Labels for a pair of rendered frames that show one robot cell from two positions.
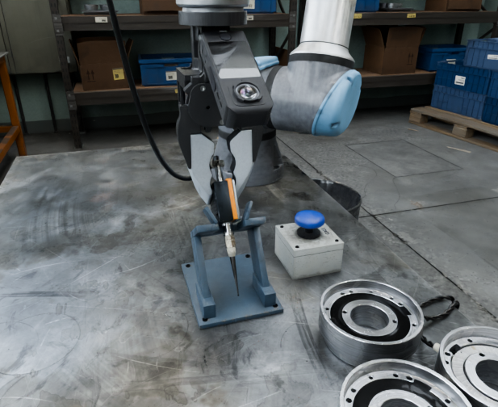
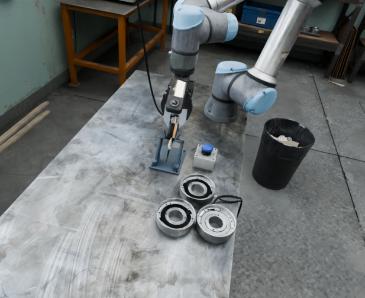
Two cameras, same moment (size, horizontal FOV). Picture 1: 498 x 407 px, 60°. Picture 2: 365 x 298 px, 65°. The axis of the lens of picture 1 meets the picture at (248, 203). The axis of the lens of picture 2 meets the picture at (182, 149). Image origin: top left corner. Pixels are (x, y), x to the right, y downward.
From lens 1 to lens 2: 49 cm
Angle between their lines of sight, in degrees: 24
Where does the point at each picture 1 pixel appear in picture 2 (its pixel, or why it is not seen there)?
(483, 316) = (359, 239)
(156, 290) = (146, 149)
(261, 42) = (336, 9)
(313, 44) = (256, 70)
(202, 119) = not seen: hidden behind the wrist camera
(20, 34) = not seen: outside the picture
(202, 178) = (167, 119)
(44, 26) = not seen: outside the picture
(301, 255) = (196, 159)
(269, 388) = (154, 193)
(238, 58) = (180, 88)
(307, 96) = (244, 93)
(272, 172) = (227, 118)
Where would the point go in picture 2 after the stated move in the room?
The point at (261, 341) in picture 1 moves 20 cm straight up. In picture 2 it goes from (163, 180) to (169, 128)
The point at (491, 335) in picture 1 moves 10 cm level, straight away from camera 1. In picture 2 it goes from (228, 212) to (257, 203)
